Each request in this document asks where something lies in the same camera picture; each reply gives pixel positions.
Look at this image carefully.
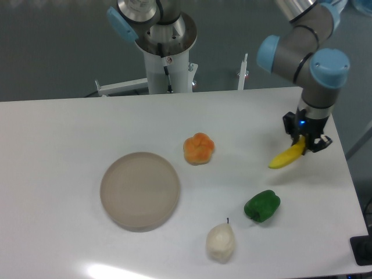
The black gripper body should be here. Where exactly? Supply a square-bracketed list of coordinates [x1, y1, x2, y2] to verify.
[282, 109, 329, 138]

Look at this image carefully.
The yellow banana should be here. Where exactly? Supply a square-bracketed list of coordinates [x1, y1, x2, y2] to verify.
[268, 136, 306, 169]

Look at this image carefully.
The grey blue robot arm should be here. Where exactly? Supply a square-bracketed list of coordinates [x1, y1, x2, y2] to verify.
[106, 1, 350, 154]

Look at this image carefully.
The green bell pepper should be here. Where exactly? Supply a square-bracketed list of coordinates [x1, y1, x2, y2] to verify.
[244, 189, 281, 223]

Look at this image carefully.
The orange bread roll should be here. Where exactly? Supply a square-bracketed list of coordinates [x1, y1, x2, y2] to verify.
[183, 133, 214, 165]

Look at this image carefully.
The black box at table edge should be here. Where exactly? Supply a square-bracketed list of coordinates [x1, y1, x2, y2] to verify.
[350, 235, 371, 266]

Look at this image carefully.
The white pear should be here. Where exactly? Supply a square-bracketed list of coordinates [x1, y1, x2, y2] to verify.
[205, 217, 236, 264]

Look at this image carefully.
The clear plastic bag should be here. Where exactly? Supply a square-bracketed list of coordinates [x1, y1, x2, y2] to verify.
[351, 0, 372, 17]

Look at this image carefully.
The beige round plate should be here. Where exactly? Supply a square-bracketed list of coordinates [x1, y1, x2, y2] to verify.
[100, 152, 181, 232]

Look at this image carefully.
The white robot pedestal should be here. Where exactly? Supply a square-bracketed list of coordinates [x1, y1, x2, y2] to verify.
[133, 13, 199, 95]

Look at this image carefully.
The black cable on pedestal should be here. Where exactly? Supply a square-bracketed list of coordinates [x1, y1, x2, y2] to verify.
[156, 42, 174, 94]

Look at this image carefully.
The white left frame bracket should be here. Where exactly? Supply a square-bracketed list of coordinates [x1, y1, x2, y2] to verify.
[95, 78, 148, 96]

